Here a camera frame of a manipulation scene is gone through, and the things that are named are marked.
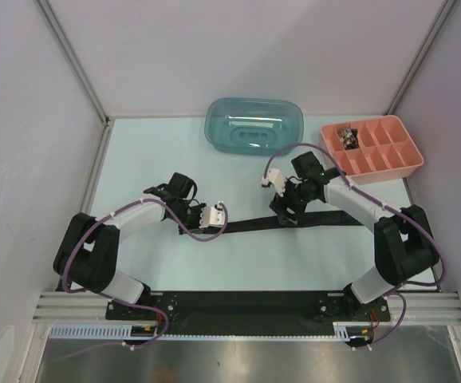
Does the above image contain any dark striped necktie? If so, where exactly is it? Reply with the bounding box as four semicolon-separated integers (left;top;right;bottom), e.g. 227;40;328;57
223;211;362;234

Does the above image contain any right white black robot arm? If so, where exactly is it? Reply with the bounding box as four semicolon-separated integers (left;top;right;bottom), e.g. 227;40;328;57
261;152;442;320

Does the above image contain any white slotted cable duct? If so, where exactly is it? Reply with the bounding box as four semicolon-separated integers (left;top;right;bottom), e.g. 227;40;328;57
49;323;371;342

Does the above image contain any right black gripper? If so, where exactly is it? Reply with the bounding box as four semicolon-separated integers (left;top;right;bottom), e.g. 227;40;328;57
270;176;317;226

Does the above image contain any pink compartment organizer tray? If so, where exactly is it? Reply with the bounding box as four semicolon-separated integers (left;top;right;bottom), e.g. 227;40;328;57
319;115;424;184

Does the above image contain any aluminium extrusion rail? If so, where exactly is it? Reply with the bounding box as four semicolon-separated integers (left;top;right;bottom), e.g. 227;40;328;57
32;290;461;326

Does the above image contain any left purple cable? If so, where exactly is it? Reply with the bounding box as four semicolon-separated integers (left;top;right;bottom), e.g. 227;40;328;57
60;198;231;351

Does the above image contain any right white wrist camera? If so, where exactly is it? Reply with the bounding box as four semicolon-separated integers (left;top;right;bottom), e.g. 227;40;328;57
261;168;287;197

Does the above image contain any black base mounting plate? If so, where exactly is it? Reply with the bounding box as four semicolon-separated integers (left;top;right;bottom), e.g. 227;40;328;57
105;290;391;338

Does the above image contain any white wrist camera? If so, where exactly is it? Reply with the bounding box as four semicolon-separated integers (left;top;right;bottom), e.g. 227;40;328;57
199;201;228;229
261;168;287;197

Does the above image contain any teal transparent plastic tub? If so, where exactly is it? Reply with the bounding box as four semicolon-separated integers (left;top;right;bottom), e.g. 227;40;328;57
204;97;305;156

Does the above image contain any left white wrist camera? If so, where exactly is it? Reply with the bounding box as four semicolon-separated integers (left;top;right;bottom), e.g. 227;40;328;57
199;201;228;229

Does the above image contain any rolled tie in tray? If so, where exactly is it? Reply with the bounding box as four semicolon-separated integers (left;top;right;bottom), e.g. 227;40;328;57
337;127;360;150

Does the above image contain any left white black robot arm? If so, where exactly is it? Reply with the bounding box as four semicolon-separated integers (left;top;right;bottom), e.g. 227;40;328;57
53;172;205;319

